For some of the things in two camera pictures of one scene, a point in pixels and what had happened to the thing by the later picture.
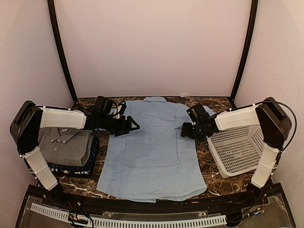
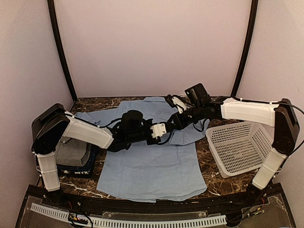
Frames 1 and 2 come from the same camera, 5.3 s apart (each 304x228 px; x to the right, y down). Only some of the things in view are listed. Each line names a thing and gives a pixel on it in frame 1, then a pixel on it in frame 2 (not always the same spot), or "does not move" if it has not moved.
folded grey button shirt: [67, 147] does not move
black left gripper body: [114, 127] to [135, 137]
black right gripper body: [198, 133] to [197, 115]
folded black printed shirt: [86, 171] does not move
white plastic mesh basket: [236, 152] does not move
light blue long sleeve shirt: [156, 162] does not move
